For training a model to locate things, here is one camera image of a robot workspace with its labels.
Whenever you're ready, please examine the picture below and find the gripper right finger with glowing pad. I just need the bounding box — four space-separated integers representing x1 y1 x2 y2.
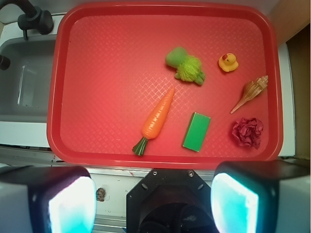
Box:
210 160 311 233

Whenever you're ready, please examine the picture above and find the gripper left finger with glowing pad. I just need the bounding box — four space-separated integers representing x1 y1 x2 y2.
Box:
0 166 97 233

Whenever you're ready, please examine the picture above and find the crumpled red paper ball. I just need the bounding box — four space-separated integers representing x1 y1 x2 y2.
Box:
232 117 264 149

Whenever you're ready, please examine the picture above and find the green rectangular block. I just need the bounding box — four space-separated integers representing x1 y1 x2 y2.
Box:
182 112 211 152

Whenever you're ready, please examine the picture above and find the brown spiral seashell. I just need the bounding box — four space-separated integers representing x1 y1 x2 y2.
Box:
230 75 268 114

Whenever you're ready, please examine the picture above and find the grey sink basin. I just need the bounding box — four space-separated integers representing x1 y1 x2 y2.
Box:
0 35 56 123

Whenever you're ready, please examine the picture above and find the orange plastic toy carrot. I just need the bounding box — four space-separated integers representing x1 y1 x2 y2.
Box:
132 87 175 156

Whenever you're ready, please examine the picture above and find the yellow rubber duck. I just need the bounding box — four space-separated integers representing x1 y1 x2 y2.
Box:
218 53 239 72

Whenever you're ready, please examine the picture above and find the green fuzzy plush toy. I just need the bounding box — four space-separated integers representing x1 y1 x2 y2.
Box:
165 47 206 86

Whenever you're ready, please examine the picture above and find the red plastic tray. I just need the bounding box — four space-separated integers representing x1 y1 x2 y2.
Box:
47 2 283 169

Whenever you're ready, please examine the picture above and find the black faucet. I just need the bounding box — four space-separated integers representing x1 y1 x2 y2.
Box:
0 0 54 40

